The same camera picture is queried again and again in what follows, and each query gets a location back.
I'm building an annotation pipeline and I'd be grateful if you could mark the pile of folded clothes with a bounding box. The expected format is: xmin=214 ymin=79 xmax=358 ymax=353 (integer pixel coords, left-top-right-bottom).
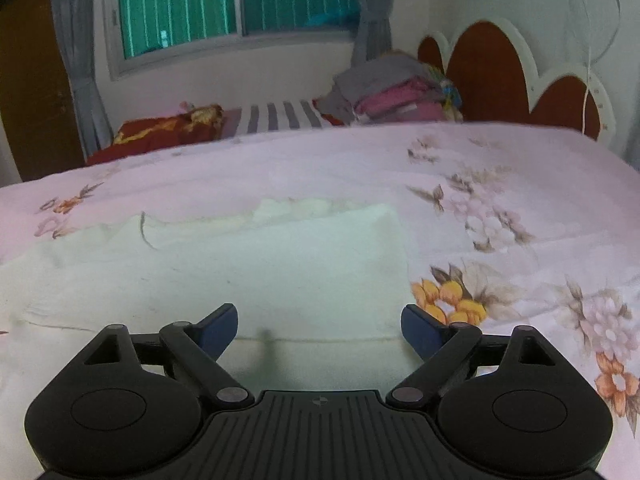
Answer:
xmin=315 ymin=50 xmax=463 ymax=126

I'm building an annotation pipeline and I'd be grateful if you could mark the white wall cable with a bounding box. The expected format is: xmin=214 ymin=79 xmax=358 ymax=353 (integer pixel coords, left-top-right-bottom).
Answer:
xmin=567 ymin=0 xmax=623 ymax=136

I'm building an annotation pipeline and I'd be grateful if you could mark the grey curtain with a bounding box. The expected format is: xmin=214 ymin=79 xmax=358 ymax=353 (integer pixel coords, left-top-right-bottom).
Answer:
xmin=49 ymin=0 xmax=113 ymax=158
xmin=345 ymin=0 xmax=403 ymax=68

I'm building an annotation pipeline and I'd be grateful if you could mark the window with green shutters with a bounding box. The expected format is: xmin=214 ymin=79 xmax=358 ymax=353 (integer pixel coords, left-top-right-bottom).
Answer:
xmin=102 ymin=0 xmax=366 ymax=81

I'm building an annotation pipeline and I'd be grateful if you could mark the striped pillow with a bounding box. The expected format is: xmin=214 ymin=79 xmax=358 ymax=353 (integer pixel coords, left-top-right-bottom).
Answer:
xmin=222 ymin=99 xmax=336 ymax=138

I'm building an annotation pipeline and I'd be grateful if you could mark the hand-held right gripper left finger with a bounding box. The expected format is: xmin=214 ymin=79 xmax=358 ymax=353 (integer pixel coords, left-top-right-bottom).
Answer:
xmin=82 ymin=303 xmax=256 ymax=408

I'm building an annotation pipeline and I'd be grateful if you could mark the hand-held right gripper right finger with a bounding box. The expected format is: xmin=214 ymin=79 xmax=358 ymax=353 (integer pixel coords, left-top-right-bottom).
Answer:
xmin=385 ymin=303 xmax=561 ymax=408

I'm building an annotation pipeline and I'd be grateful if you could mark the brown scalloped headboard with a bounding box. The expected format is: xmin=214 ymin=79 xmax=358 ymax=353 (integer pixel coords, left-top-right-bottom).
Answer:
xmin=416 ymin=17 xmax=616 ymax=148

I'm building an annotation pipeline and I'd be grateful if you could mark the white fleece cloth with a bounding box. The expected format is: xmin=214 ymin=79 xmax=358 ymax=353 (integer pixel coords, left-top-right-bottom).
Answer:
xmin=0 ymin=199 xmax=421 ymax=393

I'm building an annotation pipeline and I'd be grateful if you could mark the pink floral bed sheet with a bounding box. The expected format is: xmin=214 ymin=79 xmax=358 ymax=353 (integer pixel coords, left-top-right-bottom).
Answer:
xmin=0 ymin=121 xmax=640 ymax=480

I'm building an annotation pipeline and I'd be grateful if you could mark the brown wooden door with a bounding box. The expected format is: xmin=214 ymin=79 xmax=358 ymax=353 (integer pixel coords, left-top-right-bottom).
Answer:
xmin=0 ymin=0 xmax=86 ymax=183

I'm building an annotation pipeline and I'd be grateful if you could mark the red patterned pillow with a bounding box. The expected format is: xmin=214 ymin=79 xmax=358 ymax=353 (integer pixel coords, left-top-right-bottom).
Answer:
xmin=86 ymin=104 xmax=226 ymax=166

